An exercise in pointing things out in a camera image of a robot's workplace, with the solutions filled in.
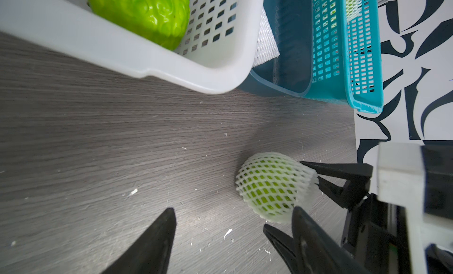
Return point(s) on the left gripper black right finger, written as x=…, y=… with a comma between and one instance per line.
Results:
x=316, y=252

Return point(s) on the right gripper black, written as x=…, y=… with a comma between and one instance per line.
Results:
x=375, y=233

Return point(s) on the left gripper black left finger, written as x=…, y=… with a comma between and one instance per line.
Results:
x=151, y=252

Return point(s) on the green custard apple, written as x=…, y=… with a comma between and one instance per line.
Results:
x=269, y=186
x=163, y=22

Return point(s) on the teal perforated plastic basket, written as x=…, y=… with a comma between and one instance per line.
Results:
x=347, y=64

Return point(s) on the dark blue plastic tub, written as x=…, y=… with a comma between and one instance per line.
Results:
x=291, y=73

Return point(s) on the white perforated plastic basket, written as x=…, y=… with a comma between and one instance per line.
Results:
x=214, y=57

